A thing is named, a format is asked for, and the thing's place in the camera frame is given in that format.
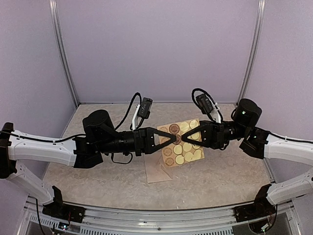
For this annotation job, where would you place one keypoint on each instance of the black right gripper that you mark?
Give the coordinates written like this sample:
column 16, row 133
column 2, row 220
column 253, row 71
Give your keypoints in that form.
column 215, row 135

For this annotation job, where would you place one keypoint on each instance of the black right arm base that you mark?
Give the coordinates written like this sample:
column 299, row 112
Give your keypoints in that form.
column 260, row 207

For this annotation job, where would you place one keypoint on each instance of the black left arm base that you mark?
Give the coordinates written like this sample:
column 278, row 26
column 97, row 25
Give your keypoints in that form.
column 58, row 209

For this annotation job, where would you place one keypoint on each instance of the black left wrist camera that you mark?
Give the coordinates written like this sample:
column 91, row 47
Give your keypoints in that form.
column 145, row 106

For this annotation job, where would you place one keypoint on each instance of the brown round sticker sheet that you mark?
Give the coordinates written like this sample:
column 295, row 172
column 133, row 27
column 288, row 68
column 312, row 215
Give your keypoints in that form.
column 179, row 152

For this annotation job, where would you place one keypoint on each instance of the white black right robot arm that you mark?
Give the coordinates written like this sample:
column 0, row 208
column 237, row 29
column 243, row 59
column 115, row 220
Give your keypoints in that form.
column 261, row 144

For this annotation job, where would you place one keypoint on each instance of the aluminium frame post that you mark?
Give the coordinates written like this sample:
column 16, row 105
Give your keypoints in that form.
column 62, row 52
column 253, row 49

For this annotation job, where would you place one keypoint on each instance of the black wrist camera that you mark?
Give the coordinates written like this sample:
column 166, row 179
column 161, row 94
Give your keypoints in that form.
column 204, row 103
column 145, row 106

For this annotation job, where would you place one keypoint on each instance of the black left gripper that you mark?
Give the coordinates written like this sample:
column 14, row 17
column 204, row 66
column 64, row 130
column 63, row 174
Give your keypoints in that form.
column 143, row 141

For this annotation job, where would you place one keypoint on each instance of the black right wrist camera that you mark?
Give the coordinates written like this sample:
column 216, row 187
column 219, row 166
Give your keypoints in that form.
column 204, row 103

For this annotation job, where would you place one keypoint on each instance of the aluminium frame post left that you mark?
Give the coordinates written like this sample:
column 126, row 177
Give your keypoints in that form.
column 62, row 52

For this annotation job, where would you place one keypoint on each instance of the aluminium front rail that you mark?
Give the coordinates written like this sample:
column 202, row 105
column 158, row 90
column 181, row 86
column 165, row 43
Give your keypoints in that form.
column 110, row 221

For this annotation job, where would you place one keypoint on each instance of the pink envelope with flap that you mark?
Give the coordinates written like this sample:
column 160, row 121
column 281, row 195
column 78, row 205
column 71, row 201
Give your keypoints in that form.
column 156, row 170

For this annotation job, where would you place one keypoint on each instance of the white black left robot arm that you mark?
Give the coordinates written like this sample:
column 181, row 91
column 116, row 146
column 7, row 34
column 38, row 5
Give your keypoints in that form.
column 79, row 151

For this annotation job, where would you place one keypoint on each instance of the aluminium frame post right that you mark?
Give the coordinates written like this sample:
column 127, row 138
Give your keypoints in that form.
column 253, row 49

